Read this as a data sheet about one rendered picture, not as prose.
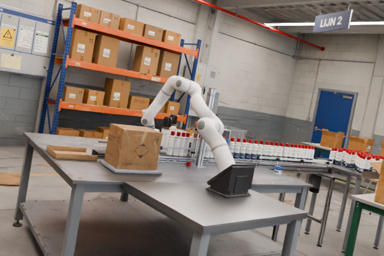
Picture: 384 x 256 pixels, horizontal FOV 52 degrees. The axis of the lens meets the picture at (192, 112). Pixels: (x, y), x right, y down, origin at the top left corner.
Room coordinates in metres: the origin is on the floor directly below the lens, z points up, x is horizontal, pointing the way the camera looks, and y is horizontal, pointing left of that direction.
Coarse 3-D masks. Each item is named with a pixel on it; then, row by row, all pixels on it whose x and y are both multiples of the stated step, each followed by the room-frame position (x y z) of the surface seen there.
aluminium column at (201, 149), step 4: (212, 88) 3.26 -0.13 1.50; (208, 92) 3.29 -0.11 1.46; (212, 92) 3.27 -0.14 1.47; (208, 96) 3.29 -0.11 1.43; (208, 100) 3.29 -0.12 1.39; (212, 100) 3.28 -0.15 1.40; (208, 104) 3.27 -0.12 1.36; (212, 104) 3.28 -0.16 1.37; (200, 136) 3.29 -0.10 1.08; (200, 140) 3.29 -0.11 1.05; (200, 144) 3.29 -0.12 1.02; (204, 144) 3.28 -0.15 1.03; (200, 148) 3.27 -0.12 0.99; (204, 148) 3.28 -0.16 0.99; (200, 152) 3.26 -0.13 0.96; (204, 152) 3.28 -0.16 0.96; (200, 156) 3.26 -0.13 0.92; (196, 160) 3.29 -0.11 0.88; (200, 160) 3.27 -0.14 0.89; (196, 164) 3.28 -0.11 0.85; (200, 164) 3.28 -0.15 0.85
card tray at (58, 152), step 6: (48, 150) 2.80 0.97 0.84; (54, 150) 2.88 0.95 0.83; (60, 150) 2.91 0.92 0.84; (66, 150) 2.93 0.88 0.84; (72, 150) 2.96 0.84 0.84; (78, 150) 2.98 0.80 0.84; (84, 150) 3.01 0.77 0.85; (54, 156) 2.65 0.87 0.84; (60, 156) 2.66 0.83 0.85; (66, 156) 2.68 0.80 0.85; (72, 156) 2.70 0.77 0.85; (78, 156) 2.73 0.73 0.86; (84, 156) 2.75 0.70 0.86; (90, 156) 2.77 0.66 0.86; (96, 156) 2.80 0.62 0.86
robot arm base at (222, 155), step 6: (216, 150) 2.61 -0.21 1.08; (222, 150) 2.60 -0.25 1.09; (228, 150) 2.61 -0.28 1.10; (216, 156) 2.60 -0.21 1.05; (222, 156) 2.58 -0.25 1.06; (228, 156) 2.58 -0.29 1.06; (216, 162) 2.61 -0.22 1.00; (222, 162) 2.56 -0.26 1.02; (228, 162) 2.56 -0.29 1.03; (234, 162) 2.58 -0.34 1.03; (222, 168) 2.55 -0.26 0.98
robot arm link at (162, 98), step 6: (162, 90) 3.05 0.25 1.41; (162, 96) 3.05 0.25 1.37; (168, 96) 3.06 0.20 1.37; (156, 102) 3.07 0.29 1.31; (162, 102) 3.07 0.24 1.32; (150, 108) 3.04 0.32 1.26; (156, 108) 3.05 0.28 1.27; (144, 114) 3.04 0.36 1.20; (150, 114) 3.02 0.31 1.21; (156, 114) 3.04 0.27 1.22; (144, 120) 3.04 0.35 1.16; (150, 120) 3.04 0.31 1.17
